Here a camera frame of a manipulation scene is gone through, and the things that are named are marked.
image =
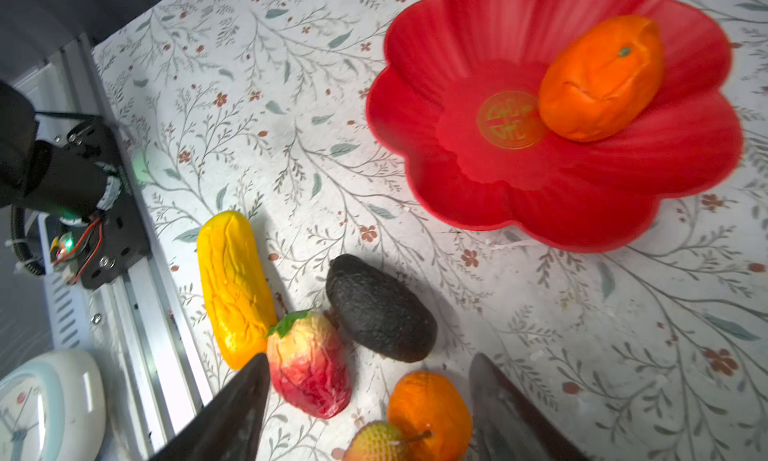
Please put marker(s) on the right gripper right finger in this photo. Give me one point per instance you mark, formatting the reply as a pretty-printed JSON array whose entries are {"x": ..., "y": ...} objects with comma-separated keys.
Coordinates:
[{"x": 507, "y": 425}]

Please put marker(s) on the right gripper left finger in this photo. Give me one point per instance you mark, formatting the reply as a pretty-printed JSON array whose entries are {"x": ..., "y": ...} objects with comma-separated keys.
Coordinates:
[{"x": 229, "y": 427}]

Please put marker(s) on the fake red yellow peach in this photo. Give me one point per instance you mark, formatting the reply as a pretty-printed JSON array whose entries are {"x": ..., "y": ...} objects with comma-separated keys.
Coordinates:
[{"x": 308, "y": 365}]

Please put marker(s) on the fake red grape bunch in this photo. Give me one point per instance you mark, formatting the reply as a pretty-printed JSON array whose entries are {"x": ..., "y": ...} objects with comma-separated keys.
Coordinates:
[{"x": 378, "y": 441}]

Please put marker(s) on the fake black avocado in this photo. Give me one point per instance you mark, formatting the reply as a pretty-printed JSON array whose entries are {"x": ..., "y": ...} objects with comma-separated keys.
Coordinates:
[{"x": 378, "y": 311}]

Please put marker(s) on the fake orange fruit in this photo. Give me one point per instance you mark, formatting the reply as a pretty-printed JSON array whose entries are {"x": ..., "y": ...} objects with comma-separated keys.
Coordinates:
[{"x": 600, "y": 83}]

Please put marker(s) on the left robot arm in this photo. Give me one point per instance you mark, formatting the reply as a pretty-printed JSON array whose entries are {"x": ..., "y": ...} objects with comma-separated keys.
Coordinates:
[{"x": 38, "y": 175}]

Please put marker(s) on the small fake orange tangerine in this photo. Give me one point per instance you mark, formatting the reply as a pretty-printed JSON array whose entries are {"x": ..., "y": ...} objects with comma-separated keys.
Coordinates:
[{"x": 428, "y": 409}]

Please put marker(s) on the red flower-shaped fruit bowl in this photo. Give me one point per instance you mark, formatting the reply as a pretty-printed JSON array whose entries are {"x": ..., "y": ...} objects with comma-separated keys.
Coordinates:
[{"x": 458, "y": 99}]

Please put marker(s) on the white alarm clock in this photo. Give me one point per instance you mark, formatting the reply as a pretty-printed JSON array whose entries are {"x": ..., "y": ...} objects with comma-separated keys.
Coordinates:
[{"x": 53, "y": 407}]

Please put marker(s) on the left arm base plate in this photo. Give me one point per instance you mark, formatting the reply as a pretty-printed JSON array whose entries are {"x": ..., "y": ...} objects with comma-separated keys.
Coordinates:
[{"x": 103, "y": 245}]

